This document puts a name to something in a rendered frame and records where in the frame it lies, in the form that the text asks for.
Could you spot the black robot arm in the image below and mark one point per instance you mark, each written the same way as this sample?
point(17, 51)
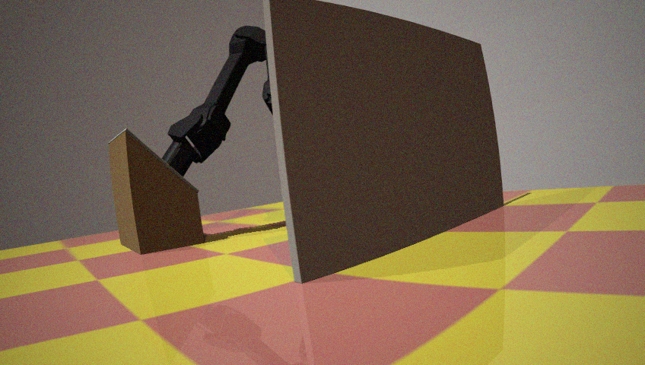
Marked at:
point(206, 126)

